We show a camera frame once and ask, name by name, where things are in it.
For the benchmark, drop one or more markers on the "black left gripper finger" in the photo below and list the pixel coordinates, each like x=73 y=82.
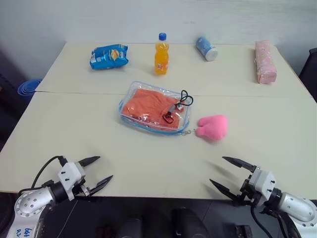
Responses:
x=102 y=183
x=90 y=160

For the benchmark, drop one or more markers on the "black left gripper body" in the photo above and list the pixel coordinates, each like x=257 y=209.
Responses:
x=80 y=189

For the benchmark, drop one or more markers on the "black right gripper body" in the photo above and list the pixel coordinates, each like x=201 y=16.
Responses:
x=245 y=189

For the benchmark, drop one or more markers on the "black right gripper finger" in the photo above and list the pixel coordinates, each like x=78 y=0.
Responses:
x=239 y=162
x=224 y=189

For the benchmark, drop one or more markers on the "clear pouch with orange cloth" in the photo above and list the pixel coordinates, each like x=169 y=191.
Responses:
x=138 y=124

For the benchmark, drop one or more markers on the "orange cloth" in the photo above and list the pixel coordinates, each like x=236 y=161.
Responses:
x=148 y=106

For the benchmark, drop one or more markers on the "blue chips bag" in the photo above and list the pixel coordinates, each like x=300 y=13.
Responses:
x=109 y=57

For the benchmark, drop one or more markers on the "pink plush charm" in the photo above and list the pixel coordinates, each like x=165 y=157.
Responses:
x=214 y=127

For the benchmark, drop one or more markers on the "blue ribbed round container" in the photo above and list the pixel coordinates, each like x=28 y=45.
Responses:
x=28 y=87

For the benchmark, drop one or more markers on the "pink patterned box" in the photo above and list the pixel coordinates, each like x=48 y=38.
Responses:
x=265 y=62

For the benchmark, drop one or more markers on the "black chair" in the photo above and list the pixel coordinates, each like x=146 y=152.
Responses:
x=309 y=74

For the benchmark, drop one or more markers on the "blue drink can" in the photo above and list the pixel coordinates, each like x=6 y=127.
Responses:
x=205 y=48

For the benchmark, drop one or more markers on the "orange soda bottle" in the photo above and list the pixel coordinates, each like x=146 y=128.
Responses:
x=161 y=58

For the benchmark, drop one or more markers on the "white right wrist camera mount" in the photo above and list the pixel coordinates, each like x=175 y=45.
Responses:
x=262 y=184

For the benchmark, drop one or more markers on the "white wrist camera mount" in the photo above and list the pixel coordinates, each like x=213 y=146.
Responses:
x=70 y=172
x=262 y=184

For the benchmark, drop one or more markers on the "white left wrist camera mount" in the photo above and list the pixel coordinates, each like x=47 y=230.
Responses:
x=70 y=172

